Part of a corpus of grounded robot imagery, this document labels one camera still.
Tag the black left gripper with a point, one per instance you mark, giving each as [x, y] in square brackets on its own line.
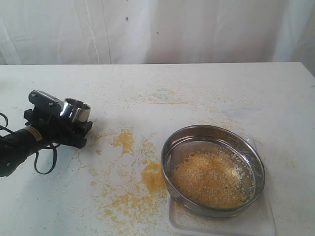
[44, 126]

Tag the stainless steel cup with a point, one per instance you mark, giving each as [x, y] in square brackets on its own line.
[75, 110]

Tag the round steel mesh sieve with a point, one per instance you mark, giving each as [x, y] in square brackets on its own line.
[207, 132]

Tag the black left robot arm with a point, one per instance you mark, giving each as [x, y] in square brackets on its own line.
[13, 153]

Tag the rice and millet grains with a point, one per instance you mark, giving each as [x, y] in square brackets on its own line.
[214, 179]

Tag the yellow spilled grain pile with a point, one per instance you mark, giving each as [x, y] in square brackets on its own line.
[152, 177]

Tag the white backdrop curtain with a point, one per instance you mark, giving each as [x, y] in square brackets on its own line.
[155, 31]

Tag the clear plastic tray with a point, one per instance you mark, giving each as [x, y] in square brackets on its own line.
[256, 220]

